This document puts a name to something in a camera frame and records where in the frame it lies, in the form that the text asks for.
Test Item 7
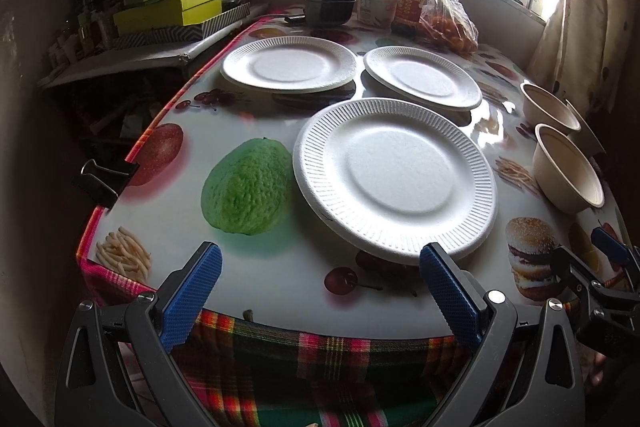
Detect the beige paper bowl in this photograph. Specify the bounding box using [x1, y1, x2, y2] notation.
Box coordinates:
[520, 82, 582, 134]
[533, 124, 605, 215]

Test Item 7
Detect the lower lime green box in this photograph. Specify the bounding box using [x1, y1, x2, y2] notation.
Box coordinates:
[113, 0, 222, 35]

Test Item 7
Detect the grey side shelf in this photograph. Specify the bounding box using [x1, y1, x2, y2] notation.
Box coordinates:
[37, 3, 268, 89]

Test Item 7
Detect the red label sauce jar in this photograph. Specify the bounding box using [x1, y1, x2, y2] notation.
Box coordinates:
[392, 0, 426, 38]

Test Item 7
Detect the white foam plate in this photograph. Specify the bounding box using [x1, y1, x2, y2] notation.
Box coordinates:
[363, 46, 483, 112]
[221, 36, 357, 94]
[293, 98, 498, 265]

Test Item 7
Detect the black binder clip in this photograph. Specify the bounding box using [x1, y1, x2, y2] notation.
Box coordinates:
[80, 158, 139, 209]

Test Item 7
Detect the cream patterned curtain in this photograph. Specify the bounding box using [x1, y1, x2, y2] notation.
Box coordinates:
[527, 0, 639, 117]

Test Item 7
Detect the plaid cloth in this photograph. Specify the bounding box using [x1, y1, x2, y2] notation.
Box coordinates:
[75, 256, 471, 427]

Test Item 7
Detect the white instant noodle cup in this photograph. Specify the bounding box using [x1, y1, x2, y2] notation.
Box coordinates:
[356, 0, 398, 29]

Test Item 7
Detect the black white patterned box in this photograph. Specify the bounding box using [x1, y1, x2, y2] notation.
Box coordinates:
[113, 2, 250, 50]

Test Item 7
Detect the plastic bag of oranges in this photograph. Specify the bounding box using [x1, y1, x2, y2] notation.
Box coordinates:
[416, 0, 478, 54]

